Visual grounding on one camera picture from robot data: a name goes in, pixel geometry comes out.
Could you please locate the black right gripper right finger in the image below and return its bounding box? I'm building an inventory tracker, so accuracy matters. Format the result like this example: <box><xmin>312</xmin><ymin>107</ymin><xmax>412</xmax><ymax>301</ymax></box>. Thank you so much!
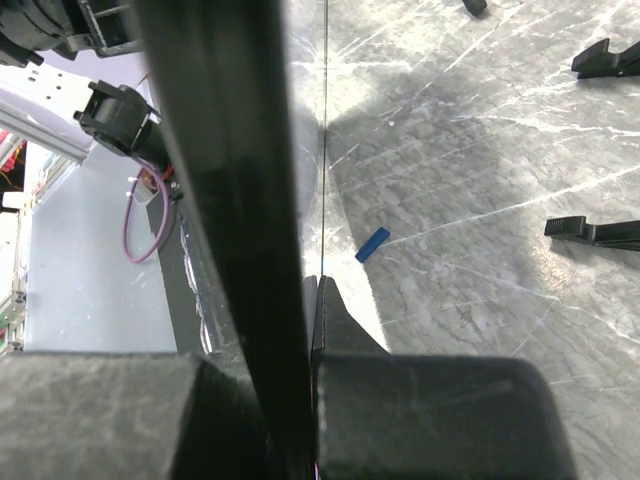
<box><xmin>312</xmin><ymin>277</ymin><xmax>578</xmax><ymax>479</ymax></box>

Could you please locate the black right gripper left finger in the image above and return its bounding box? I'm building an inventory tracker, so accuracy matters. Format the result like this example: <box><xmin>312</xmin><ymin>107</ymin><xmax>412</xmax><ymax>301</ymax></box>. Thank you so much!
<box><xmin>1</xmin><ymin>353</ymin><xmax>269</xmax><ymax>479</ymax></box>

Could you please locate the blue marker cap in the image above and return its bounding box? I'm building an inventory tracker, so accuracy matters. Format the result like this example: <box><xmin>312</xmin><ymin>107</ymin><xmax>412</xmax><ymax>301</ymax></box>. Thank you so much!
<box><xmin>355</xmin><ymin>227</ymin><xmax>390</xmax><ymax>263</ymax></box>

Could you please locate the white whiteboard black frame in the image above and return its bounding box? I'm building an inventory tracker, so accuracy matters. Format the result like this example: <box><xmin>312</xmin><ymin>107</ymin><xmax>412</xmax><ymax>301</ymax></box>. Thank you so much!
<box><xmin>134</xmin><ymin>1</ymin><xmax>328</xmax><ymax>479</ymax></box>

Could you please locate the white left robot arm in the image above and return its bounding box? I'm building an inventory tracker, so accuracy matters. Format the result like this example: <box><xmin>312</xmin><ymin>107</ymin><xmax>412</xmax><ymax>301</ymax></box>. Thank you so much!
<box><xmin>1</xmin><ymin>1</ymin><xmax>170</xmax><ymax>169</ymax></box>

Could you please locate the black perforated music stand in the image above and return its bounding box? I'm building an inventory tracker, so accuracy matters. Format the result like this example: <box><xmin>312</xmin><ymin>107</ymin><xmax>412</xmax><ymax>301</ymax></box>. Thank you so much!
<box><xmin>462</xmin><ymin>0</ymin><xmax>488</xmax><ymax>17</ymax></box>

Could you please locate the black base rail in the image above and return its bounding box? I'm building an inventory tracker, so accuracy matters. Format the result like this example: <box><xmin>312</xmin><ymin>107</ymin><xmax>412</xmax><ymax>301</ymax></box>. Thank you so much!
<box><xmin>146</xmin><ymin>175</ymin><xmax>242</xmax><ymax>364</ymax></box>

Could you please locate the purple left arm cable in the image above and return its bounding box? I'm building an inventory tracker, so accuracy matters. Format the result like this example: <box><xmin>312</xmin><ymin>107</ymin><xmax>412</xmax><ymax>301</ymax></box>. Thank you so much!
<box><xmin>122</xmin><ymin>158</ymin><xmax>176</xmax><ymax>264</ymax></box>

